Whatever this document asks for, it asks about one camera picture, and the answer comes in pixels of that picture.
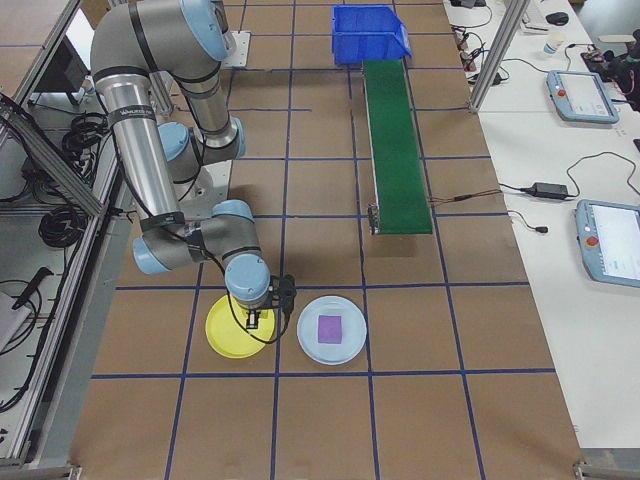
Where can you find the green conveyor belt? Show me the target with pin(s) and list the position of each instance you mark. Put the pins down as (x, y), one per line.
(397, 150)

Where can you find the light blue round plate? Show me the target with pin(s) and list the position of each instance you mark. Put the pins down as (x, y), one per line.
(307, 330)

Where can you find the blue grey teach pendant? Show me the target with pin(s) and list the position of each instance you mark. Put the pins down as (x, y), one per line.
(610, 240)
(582, 95)

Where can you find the yellow round plate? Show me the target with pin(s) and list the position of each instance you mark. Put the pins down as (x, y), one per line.
(222, 335)

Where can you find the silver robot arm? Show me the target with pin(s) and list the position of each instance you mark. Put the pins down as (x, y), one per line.
(227, 42)
(140, 165)

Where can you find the black computer mouse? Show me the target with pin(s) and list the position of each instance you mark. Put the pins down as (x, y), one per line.
(557, 17)

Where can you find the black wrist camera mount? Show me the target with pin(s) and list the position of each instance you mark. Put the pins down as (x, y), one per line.
(285, 292)

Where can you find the blue plastic bin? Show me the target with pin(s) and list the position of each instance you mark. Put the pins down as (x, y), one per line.
(365, 47)

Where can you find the purple foam block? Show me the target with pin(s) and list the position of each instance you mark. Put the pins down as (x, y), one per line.
(330, 330)

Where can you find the metal bar frame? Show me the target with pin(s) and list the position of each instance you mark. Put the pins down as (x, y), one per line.
(55, 172)

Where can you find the metal corner bracket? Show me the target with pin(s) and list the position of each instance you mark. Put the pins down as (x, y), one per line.
(580, 471)
(65, 472)

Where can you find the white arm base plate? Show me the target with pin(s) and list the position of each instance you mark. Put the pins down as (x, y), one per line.
(241, 50)
(220, 175)

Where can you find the black monitor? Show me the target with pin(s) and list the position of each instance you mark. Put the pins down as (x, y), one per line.
(60, 70)

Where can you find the black power adapter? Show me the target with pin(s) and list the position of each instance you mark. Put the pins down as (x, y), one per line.
(550, 189)

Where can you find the white paper cup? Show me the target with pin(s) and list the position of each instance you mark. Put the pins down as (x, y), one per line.
(553, 46)

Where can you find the white side table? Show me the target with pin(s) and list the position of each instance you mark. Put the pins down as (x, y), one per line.
(575, 350)

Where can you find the brown cardboard box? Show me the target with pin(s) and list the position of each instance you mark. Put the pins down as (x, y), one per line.
(92, 7)

